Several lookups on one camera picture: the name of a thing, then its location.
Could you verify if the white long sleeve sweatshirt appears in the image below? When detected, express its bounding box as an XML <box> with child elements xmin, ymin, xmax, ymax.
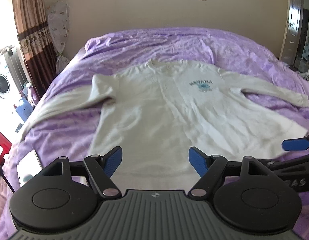
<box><xmin>23</xmin><ymin>61</ymin><xmax>309</xmax><ymax>183</ymax></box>

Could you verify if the white book on bed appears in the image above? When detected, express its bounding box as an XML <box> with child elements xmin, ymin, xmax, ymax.
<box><xmin>17</xmin><ymin>150</ymin><xmax>42</xmax><ymax>186</ymax></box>

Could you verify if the pink bottle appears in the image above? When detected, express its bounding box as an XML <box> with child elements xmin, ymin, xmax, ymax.
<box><xmin>28</xmin><ymin>83</ymin><xmax>39</xmax><ymax>106</ymax></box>

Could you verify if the blue detergent bottle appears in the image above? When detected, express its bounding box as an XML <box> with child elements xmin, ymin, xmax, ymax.
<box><xmin>16</xmin><ymin>97</ymin><xmax>33</xmax><ymax>122</ymax></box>

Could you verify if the purple floral bed cover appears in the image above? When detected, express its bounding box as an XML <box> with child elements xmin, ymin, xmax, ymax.
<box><xmin>0</xmin><ymin>28</ymin><xmax>309</xmax><ymax>239</ymax></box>

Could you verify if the red plastic stool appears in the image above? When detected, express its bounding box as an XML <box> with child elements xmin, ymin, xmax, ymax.
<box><xmin>0</xmin><ymin>132</ymin><xmax>12</xmax><ymax>166</ymax></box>

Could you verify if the brown patterned curtain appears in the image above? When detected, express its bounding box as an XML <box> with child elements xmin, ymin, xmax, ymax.
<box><xmin>12</xmin><ymin>0</ymin><xmax>57</xmax><ymax>98</ymax></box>

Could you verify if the white washing machine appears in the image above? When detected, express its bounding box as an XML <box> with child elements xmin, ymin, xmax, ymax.
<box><xmin>0</xmin><ymin>45</ymin><xmax>28</xmax><ymax>120</ymax></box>

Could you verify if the dark wooden door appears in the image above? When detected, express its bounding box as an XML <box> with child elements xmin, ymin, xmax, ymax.
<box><xmin>279</xmin><ymin>0</ymin><xmax>303</xmax><ymax>66</ymax></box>

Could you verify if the white patterned fabric bundle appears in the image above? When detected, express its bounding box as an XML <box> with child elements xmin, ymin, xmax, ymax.
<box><xmin>46</xmin><ymin>1</ymin><xmax>69</xmax><ymax>74</ymax></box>

